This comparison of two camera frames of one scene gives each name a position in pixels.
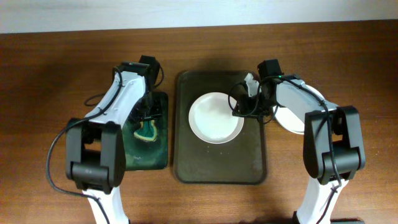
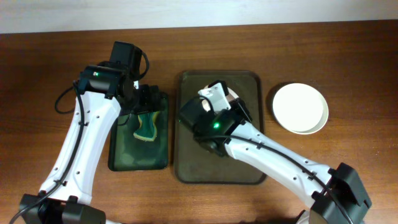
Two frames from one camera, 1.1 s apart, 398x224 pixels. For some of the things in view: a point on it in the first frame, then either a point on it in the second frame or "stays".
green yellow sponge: x=148 y=131 stays
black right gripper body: x=251 y=104 -> x=237 y=105
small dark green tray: x=140 y=155 stays
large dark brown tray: x=241 y=160 stays
